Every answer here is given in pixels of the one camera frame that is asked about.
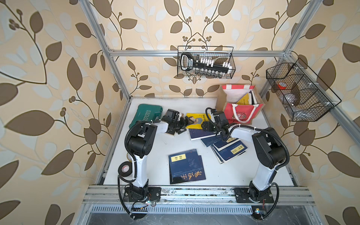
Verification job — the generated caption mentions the lower navy book yellow label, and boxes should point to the lower navy book yellow label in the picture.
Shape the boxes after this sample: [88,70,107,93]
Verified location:
[211,139,248,164]

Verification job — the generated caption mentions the black and white large book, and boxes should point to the black and white large book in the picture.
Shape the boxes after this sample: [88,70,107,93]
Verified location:
[249,89,258,105]

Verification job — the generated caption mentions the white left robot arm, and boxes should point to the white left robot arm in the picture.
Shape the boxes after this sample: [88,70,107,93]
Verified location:
[117,109,195,220]

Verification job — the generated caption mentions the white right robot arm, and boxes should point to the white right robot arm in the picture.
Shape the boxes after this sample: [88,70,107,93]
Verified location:
[205,107,290,203]

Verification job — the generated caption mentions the black tape roll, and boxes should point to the black tape roll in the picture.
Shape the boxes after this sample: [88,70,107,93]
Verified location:
[118,161,133,177]

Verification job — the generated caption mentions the green plastic tool case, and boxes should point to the green plastic tool case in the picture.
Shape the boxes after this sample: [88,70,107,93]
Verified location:
[129,104,163,128]

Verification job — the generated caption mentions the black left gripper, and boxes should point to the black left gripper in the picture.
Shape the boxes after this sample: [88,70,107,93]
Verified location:
[171,116,194,133]

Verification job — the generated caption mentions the brown and black book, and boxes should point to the brown and black book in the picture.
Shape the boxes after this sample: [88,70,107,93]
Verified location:
[165,128,180,136]

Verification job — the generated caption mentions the navy book yellow label front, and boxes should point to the navy book yellow label front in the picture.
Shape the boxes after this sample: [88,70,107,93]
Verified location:
[168,149,200,185]

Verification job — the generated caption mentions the yellow book purple hedgehog cover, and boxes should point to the yellow book purple hedgehog cover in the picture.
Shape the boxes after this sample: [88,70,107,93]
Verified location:
[236,93,252,105]

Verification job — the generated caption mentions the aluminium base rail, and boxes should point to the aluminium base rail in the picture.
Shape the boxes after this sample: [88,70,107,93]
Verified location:
[82,185,316,215]

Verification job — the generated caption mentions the black wire basket wall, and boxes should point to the black wire basket wall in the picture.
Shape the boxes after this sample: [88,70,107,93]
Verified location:
[177,46,236,80]
[266,58,342,122]

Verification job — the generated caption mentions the navy book with yellow label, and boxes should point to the navy book with yellow label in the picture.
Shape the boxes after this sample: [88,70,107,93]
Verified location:
[201,136,239,151]

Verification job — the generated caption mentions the yellow cartoon man book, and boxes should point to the yellow cartoon man book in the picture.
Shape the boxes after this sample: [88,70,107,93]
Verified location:
[186,113,209,129]

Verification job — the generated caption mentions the socket wrench set in basket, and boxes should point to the socket wrench set in basket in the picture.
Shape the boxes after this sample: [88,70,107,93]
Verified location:
[177,51,236,75]

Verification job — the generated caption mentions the red tape roll in basket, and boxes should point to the red tape roll in basket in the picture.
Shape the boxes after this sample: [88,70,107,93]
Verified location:
[277,82,287,90]

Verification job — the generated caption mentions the dark book large white characters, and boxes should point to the dark book large white characters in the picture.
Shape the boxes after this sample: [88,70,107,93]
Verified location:
[169,165,206,185]

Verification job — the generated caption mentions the red and burlap canvas bag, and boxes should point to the red and burlap canvas bag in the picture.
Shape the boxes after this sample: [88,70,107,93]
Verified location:
[215,84,264,124]

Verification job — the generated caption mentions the black wire basket back wall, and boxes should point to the black wire basket back wall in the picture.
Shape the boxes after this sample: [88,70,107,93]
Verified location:
[177,46,236,80]

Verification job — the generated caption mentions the yellow tape roll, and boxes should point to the yellow tape roll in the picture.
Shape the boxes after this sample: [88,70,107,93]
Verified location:
[127,153,132,162]

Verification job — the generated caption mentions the black wire basket right wall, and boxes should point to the black wire basket right wall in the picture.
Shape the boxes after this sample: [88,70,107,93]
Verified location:
[266,58,342,122]

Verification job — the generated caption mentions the navy book under yellow book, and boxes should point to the navy book under yellow book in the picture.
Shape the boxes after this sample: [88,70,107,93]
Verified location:
[188,129,216,141]

